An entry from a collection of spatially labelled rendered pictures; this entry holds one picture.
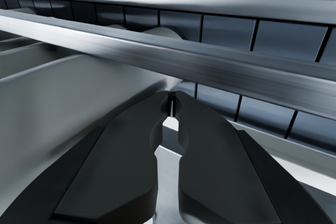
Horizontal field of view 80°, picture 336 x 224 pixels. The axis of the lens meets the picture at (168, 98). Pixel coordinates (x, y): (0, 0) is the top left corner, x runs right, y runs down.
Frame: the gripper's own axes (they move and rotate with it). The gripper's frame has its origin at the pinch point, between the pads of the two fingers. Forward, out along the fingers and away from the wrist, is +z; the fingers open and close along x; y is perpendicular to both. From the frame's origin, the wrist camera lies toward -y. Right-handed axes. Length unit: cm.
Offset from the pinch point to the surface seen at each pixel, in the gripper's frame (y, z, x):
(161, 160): 13.8, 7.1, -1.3
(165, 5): -4.1, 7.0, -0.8
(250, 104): 2.4, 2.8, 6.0
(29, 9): -2.4, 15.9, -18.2
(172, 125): 4.3, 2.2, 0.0
